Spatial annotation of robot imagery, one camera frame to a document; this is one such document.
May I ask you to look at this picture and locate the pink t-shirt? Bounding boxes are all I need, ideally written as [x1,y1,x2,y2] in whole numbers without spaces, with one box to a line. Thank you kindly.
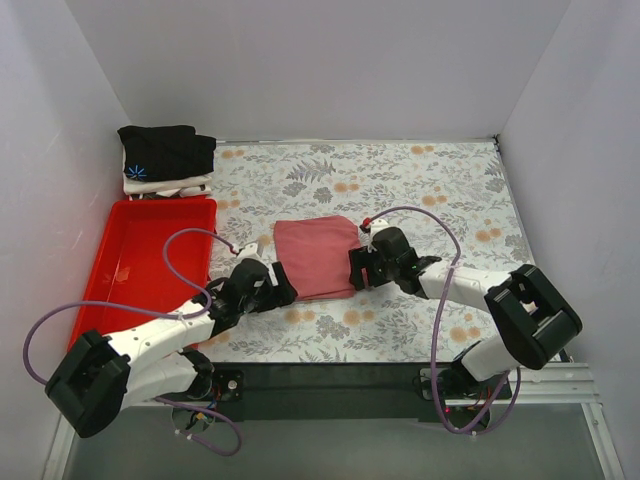
[273,216,361,301]

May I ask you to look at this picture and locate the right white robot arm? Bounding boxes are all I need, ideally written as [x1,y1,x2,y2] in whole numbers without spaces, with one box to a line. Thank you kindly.
[349,226,583,398]

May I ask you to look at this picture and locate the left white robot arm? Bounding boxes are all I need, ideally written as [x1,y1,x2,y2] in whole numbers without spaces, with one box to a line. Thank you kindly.
[45,258,297,438]

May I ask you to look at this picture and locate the floral patterned table mat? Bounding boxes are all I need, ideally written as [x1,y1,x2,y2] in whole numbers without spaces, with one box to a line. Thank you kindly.
[202,142,532,362]

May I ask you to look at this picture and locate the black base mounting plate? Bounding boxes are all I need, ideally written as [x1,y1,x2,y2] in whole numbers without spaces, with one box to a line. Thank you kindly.
[154,362,511,421]

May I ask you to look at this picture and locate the white folded t-shirt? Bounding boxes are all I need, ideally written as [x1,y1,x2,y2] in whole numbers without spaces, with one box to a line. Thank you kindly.
[123,175,213,198]

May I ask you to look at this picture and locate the red plastic tray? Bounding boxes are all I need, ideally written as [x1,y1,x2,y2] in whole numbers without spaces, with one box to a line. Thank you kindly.
[68,197,217,349]

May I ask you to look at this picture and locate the black folded t-shirt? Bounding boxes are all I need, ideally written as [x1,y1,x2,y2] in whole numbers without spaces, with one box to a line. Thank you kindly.
[117,125,217,182]

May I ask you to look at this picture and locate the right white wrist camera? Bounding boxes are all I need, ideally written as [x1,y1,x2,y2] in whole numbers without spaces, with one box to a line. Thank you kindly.
[359,218,389,251]

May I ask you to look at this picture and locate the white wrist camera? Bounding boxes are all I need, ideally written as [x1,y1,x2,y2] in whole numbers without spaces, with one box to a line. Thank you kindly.
[359,218,389,251]
[236,240,265,261]

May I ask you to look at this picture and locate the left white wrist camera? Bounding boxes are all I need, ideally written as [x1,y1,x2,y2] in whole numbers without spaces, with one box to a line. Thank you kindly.
[236,240,265,261]

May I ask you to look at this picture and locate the aluminium frame rail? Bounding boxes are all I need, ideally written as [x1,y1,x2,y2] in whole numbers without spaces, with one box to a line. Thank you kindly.
[436,363,625,479]

